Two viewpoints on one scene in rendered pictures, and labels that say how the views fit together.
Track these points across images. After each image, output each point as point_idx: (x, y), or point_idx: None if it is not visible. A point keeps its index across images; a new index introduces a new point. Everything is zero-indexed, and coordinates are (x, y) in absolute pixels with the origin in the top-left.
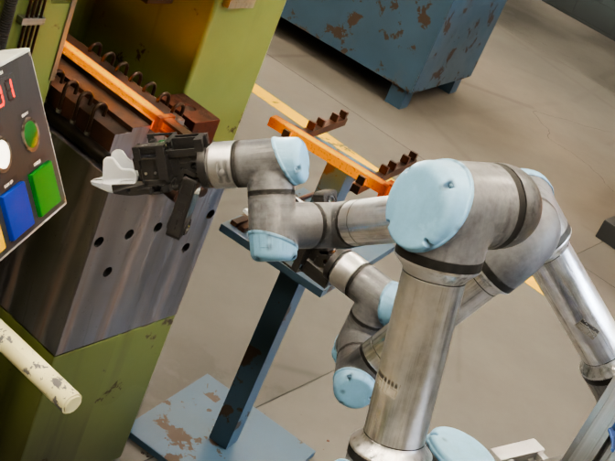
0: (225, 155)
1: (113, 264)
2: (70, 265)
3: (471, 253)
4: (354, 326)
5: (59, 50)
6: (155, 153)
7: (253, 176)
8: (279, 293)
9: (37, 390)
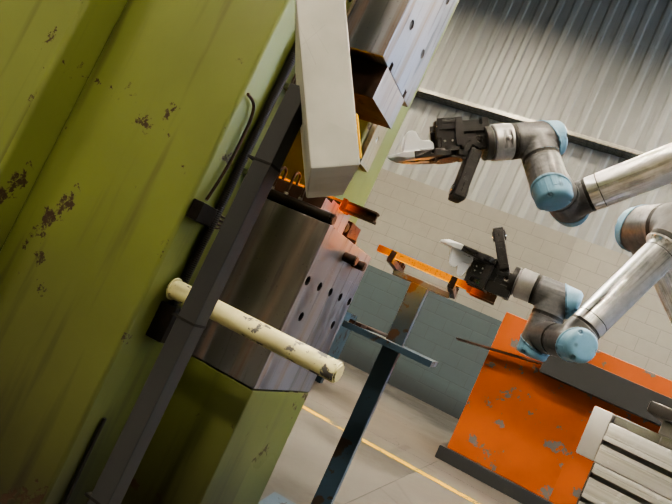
0: (509, 126)
1: (305, 311)
2: (278, 303)
3: None
4: (544, 318)
5: None
6: (455, 122)
7: (535, 139)
8: (369, 389)
9: (229, 426)
